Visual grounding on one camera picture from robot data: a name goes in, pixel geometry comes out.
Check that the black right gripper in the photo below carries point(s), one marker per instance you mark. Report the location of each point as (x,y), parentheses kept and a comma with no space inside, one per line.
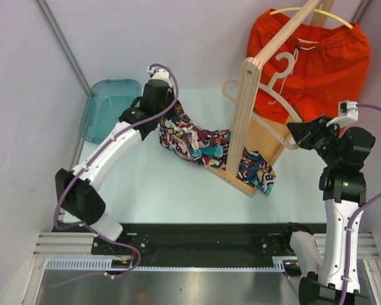
(299,129)

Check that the beige wooden hanger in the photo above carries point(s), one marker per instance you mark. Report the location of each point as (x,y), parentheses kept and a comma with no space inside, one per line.
(275,95)

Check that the orange shorts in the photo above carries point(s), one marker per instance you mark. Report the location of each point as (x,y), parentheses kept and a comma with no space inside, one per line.
(330,66)

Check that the colourful comic print shorts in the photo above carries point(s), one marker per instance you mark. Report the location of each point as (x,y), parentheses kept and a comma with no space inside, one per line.
(203,147)

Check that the yellow round hanger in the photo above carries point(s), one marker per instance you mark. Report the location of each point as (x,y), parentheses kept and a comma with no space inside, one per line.
(316,20)

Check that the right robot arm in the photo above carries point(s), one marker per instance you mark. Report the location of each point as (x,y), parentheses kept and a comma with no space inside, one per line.
(332,277)

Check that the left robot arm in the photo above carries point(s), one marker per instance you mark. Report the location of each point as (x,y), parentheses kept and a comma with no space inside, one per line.
(77,189)

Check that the wooden clothes rack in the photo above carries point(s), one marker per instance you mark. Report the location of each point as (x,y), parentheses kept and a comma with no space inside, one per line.
(246,133)

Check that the teal plastic basket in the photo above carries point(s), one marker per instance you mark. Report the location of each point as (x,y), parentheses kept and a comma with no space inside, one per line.
(107,100)

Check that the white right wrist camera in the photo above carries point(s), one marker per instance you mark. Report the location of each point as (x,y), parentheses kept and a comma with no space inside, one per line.
(347,114)

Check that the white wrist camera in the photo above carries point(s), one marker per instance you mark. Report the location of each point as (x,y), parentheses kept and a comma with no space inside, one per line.
(159,73)
(347,114)

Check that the white slotted cable duct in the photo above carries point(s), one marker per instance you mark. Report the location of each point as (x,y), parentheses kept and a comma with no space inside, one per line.
(119,264)

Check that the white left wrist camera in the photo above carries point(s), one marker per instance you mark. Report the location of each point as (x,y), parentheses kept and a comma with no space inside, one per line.
(159,73)

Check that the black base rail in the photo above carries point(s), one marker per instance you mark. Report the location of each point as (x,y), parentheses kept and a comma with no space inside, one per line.
(203,244)

